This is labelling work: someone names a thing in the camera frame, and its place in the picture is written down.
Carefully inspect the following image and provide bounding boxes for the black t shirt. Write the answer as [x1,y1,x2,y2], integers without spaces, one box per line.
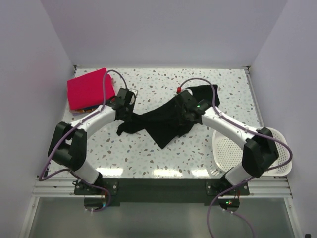
[116,84,220,149]

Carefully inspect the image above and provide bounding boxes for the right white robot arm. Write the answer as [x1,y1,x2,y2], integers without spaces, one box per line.
[174,90,279,195]

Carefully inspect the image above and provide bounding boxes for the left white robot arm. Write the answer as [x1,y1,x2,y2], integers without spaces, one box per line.
[48,88,137,194]

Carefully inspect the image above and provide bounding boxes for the folded pink t shirt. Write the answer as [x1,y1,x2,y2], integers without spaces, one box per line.
[67,68,106,111]

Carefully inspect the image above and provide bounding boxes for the folded orange t shirt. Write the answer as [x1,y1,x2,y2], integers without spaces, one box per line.
[70,106,98,115]

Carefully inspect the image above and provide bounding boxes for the white perforated plastic basket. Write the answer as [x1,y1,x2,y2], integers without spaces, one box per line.
[212,130,292,177]

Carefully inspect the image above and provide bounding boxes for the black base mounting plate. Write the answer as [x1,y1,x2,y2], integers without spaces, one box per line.
[73,177,251,208]

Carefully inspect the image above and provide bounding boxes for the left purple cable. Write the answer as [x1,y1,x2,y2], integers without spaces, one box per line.
[39,69,129,182]

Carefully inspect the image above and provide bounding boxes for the purple cable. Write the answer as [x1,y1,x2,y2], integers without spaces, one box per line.
[207,78,294,238]
[39,69,129,182]

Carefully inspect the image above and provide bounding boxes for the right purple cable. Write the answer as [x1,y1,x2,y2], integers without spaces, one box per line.
[207,78,294,238]

